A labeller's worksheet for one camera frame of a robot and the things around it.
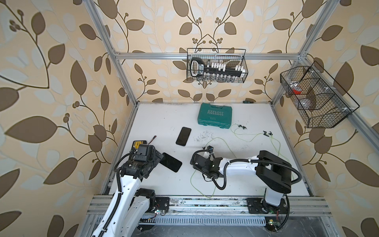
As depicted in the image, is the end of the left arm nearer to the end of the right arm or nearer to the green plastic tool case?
the end of the right arm

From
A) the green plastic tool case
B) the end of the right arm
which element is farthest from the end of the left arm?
the green plastic tool case

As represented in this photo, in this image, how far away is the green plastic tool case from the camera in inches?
41.5
